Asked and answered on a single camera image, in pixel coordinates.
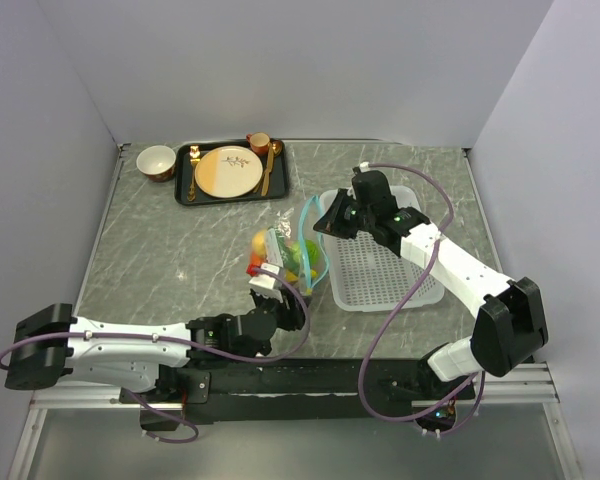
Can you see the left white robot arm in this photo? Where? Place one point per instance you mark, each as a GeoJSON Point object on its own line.
{"type": "Point", "coordinates": [53, 344]}

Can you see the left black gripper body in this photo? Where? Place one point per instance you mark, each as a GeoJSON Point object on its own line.
{"type": "Point", "coordinates": [288, 317]}

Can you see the white plastic basket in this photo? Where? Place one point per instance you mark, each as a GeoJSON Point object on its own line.
{"type": "Point", "coordinates": [366, 277]}

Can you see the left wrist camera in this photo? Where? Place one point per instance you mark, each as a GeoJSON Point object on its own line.
{"type": "Point", "coordinates": [267, 284]}

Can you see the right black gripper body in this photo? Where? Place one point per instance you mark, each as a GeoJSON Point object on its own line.
{"type": "Point", "coordinates": [362, 217]}

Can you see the gold fork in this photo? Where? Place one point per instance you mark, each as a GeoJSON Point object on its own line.
{"type": "Point", "coordinates": [194, 157]}

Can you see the black serving tray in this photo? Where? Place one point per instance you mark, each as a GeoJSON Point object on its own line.
{"type": "Point", "coordinates": [278, 188]}

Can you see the orange and cream plate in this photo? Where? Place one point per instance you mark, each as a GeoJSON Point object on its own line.
{"type": "Point", "coordinates": [228, 172]}

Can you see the orange cup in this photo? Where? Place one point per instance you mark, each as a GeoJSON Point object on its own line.
{"type": "Point", "coordinates": [259, 142]}

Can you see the orange toy pumpkin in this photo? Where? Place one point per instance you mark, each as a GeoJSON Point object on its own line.
{"type": "Point", "coordinates": [255, 263]}

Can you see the gold knife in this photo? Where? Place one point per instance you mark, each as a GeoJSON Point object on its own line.
{"type": "Point", "coordinates": [266, 173]}

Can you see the yellow toy potato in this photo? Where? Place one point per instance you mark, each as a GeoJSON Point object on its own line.
{"type": "Point", "coordinates": [258, 243]}

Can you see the gold spoon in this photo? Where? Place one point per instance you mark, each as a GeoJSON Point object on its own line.
{"type": "Point", "coordinates": [277, 147]}

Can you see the green toy fruit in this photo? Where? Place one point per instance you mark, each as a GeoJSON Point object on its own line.
{"type": "Point", "coordinates": [307, 251]}

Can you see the yellow toy banana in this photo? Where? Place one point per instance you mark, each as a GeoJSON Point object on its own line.
{"type": "Point", "coordinates": [292, 278]}

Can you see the clear zip top bag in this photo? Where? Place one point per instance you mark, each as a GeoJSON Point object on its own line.
{"type": "Point", "coordinates": [296, 224]}

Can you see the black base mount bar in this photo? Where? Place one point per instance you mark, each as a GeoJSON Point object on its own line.
{"type": "Point", "coordinates": [208, 390]}

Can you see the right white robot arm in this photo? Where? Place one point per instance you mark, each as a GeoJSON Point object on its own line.
{"type": "Point", "coordinates": [510, 324]}

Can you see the white and red bowl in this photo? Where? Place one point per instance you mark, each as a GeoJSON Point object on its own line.
{"type": "Point", "coordinates": [157, 163]}

